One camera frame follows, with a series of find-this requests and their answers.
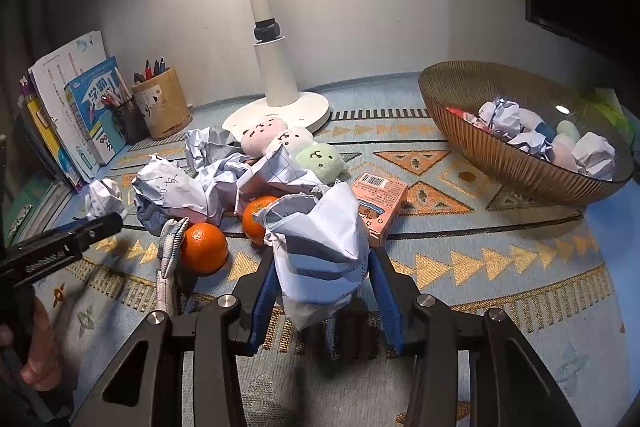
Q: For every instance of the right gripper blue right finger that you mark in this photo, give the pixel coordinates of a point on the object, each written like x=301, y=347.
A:
x=388, y=309

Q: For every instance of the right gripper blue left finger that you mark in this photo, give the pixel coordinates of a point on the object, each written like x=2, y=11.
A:
x=265, y=289

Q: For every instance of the orange mandarin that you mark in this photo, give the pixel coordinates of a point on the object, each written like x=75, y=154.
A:
x=204, y=249
x=251, y=226

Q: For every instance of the large paper ball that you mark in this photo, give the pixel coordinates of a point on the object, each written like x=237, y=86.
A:
x=320, y=249

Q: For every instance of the orange card box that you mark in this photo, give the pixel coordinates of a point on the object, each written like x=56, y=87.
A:
x=379, y=201

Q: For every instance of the red snack bag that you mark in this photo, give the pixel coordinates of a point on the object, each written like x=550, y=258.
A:
x=468, y=117

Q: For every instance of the three-ball plush dango toy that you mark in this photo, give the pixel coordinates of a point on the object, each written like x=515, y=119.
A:
x=542, y=141

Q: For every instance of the white paper ball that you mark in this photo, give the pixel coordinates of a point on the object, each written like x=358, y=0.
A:
x=594, y=157

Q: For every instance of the person's left hand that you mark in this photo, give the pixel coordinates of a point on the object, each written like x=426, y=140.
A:
x=42, y=371

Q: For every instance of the patterned blue table mat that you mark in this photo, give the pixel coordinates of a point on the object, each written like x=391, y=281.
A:
x=461, y=236

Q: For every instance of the black mesh pen holder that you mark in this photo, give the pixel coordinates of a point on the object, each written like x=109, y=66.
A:
x=131, y=121

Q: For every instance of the blue children's book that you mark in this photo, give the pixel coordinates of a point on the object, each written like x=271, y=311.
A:
x=92, y=96

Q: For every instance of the brown ribbed glass bowl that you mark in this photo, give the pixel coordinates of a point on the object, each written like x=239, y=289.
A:
x=469, y=84

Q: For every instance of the white desk lamp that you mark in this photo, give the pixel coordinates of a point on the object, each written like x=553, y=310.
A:
x=282, y=97

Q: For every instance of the kraft paper pen holder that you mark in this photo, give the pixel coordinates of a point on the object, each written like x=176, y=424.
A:
x=162, y=104

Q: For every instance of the green tissue pack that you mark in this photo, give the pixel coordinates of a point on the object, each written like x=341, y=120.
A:
x=605, y=100

